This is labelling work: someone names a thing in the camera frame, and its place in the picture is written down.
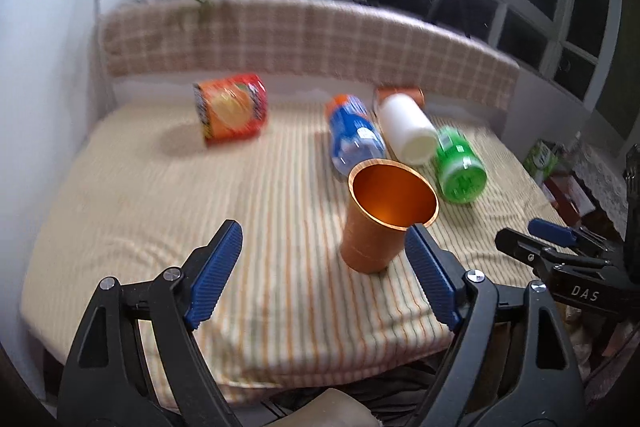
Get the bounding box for white plastic bottle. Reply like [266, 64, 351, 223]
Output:
[377, 94, 440, 166]

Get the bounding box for copper metal cup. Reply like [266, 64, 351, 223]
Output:
[339, 161, 440, 276]

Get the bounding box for blue label plastic bottle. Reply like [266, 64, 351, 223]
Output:
[325, 94, 388, 180]

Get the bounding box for checkered cloth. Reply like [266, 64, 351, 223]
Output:
[99, 0, 521, 112]

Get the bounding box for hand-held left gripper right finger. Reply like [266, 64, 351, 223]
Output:
[405, 223, 588, 427]

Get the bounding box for green box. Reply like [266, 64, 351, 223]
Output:
[522, 139, 561, 185]

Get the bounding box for white lace cloth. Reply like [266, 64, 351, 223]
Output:
[570, 144, 630, 228]

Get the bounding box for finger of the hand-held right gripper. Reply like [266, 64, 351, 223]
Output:
[529, 218, 623, 254]
[495, 228, 607, 269]

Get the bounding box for red box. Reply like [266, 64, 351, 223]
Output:
[542, 174, 598, 225]

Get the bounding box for orange snack canister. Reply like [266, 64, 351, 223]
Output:
[193, 73, 270, 148]

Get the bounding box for green plastic bottle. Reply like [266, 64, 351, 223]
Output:
[434, 126, 488, 205]

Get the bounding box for dark cloth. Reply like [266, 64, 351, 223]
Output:
[260, 357, 451, 427]

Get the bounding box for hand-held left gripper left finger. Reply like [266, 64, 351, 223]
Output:
[56, 219, 244, 427]

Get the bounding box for beige cushion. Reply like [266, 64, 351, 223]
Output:
[277, 387, 386, 427]

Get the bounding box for striped beige blanket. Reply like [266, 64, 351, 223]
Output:
[20, 97, 581, 405]

